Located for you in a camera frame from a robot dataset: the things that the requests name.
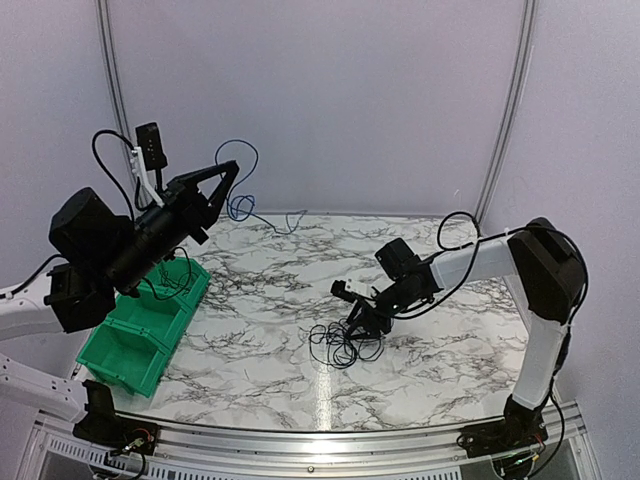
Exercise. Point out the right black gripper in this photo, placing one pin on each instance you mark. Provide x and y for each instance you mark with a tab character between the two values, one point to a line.
368	318

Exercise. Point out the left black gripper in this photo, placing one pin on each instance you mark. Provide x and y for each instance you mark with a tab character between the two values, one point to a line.
190	206

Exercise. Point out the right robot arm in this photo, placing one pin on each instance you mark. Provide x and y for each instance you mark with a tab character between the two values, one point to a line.
551	270

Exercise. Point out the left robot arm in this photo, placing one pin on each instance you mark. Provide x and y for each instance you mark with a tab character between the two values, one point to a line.
128	281

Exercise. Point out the far green storage bin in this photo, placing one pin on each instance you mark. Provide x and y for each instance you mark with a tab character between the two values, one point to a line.
179	279

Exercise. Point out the green storage bin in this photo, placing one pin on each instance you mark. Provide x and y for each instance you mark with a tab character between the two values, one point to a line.
124	356
159	312
179	279

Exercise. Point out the middle green storage bin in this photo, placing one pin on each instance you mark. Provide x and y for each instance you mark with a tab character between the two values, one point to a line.
159	312

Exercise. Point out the near green storage bin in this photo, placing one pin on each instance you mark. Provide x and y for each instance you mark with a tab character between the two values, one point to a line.
124	356

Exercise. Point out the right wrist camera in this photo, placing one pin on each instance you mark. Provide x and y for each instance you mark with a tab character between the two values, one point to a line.
350	290

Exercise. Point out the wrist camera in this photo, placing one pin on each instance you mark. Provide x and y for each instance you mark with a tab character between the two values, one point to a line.
350	290
148	160

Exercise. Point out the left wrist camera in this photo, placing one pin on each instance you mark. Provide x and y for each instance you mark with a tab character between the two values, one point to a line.
148	160

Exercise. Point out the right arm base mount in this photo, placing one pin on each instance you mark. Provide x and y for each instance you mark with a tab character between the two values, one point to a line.
519	427

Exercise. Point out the front aluminium rail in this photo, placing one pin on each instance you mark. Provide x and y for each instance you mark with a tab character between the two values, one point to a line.
184	451

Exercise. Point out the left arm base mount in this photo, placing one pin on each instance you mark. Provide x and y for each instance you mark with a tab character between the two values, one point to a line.
100	424

